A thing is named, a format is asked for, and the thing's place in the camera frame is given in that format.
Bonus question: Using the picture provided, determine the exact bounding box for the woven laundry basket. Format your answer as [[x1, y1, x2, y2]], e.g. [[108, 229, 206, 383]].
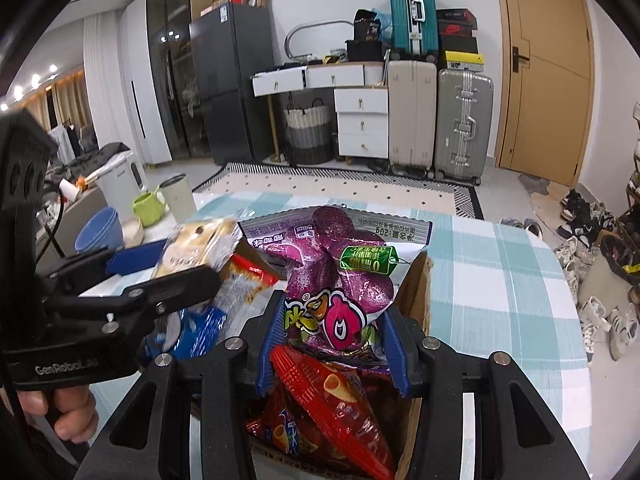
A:
[[284, 99, 333, 165]]

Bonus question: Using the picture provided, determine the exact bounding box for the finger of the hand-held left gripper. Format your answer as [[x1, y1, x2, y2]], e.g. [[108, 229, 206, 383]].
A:
[[42, 266, 221, 341], [36, 241, 168, 291]]

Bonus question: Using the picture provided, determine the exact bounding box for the yellow bread packet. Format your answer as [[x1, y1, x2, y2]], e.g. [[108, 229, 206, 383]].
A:
[[152, 219, 241, 281]]

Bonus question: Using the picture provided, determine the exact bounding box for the white vanity desk with drawers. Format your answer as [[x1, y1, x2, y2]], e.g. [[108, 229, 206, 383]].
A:
[[251, 61, 390, 159]]

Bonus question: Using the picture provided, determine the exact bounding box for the green mug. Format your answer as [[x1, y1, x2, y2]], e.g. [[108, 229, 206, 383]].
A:
[[132, 191, 168, 228]]

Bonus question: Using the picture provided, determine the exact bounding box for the wooden door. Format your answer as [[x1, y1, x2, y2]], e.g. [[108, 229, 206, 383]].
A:
[[492, 0, 596, 188]]

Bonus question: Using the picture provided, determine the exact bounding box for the grey door mat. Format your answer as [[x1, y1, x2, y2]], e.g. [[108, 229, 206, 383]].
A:
[[517, 172, 576, 233]]

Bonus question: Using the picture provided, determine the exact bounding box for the dark glass cabinet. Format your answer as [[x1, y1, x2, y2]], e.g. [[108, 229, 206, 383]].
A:
[[146, 0, 213, 161]]

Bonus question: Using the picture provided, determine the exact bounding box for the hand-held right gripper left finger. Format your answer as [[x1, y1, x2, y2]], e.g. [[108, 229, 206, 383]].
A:
[[75, 287, 288, 480]]

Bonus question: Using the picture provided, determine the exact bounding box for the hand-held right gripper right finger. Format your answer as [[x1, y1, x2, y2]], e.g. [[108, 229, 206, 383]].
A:
[[382, 305, 593, 480]]

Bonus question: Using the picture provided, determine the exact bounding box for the teal suitcase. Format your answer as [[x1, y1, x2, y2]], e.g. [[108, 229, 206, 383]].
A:
[[388, 0, 440, 58]]

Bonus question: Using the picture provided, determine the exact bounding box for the black printed bag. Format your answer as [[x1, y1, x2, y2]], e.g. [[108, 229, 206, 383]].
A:
[[352, 8, 383, 41]]

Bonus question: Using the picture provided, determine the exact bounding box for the blue cookie packet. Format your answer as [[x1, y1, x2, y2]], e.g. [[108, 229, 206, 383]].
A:
[[145, 307, 228, 361]]

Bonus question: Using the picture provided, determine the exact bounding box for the person's left hand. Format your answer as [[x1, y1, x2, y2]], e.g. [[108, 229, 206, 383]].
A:
[[17, 385, 99, 444]]

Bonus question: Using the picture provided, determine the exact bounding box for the sofa with clothes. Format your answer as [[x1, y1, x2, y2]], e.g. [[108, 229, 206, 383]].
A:
[[45, 125, 133, 201]]

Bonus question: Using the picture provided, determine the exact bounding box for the red mesh-print snack bag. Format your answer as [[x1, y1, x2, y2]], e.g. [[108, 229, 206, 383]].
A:
[[270, 345, 398, 480]]

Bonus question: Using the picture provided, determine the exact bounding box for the beige tumbler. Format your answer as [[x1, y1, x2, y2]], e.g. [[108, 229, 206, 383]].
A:
[[159, 174, 196, 223]]

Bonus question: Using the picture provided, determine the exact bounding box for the white electric kettle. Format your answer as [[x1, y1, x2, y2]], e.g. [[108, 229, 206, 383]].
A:
[[95, 152, 148, 206]]

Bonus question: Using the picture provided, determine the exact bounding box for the silver suitcase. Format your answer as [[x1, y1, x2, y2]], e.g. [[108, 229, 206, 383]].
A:
[[432, 69, 495, 186]]

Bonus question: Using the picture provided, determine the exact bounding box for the red white striped snack packet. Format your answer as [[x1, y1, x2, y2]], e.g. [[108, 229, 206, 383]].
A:
[[217, 254, 281, 333]]

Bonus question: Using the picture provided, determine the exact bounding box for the red blue egg roll packet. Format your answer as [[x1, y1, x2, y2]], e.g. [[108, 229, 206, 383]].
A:
[[245, 400, 321, 457]]

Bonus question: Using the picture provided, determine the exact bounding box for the blue bowl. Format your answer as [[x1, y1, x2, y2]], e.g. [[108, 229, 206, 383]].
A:
[[82, 210, 124, 254], [75, 207, 121, 251]]

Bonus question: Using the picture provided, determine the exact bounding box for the beige bowl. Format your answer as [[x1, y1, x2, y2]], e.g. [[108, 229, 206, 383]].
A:
[[121, 217, 145, 246]]

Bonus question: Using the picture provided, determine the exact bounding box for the plain black shoe box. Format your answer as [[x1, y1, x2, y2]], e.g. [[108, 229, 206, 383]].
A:
[[440, 36, 478, 53]]

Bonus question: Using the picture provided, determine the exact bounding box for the white wardrobe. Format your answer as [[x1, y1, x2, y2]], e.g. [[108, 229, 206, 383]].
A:
[[120, 0, 171, 166]]

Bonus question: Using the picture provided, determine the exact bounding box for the white curtain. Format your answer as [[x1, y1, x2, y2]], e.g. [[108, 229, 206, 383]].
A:
[[82, 12, 131, 151]]

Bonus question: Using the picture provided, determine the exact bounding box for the cardboard box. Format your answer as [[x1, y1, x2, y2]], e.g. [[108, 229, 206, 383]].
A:
[[190, 240, 436, 480]]

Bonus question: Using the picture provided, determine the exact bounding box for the arched metal mirror frame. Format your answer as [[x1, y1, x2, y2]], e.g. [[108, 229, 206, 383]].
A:
[[285, 20, 356, 61]]

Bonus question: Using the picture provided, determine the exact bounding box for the scattered pile of shoes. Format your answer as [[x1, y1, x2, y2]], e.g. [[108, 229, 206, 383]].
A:
[[500, 187, 640, 361]]

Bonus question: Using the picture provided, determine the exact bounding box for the black square case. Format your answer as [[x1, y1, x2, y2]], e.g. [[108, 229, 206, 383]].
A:
[[346, 37, 388, 63]]

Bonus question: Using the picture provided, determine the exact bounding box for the black cable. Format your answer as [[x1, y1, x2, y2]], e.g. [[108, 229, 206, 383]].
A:
[[46, 195, 67, 261]]

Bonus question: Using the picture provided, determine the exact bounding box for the yellow black shoe box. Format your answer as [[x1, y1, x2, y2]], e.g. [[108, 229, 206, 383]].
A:
[[444, 51, 486, 72]]

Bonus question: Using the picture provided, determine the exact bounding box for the dark grey refrigerator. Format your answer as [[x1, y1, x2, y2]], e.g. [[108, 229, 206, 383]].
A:
[[189, 2, 275, 166]]

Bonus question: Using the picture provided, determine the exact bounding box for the purple silver snack bag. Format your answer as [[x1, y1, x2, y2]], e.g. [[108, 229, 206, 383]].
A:
[[237, 205, 433, 361]]

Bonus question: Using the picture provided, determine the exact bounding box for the beige suitcase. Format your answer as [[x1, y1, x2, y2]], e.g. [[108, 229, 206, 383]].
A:
[[387, 60, 438, 177]]

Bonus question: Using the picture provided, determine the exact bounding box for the patterned area rug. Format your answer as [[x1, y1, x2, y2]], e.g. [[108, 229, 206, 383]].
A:
[[192, 161, 485, 221]]

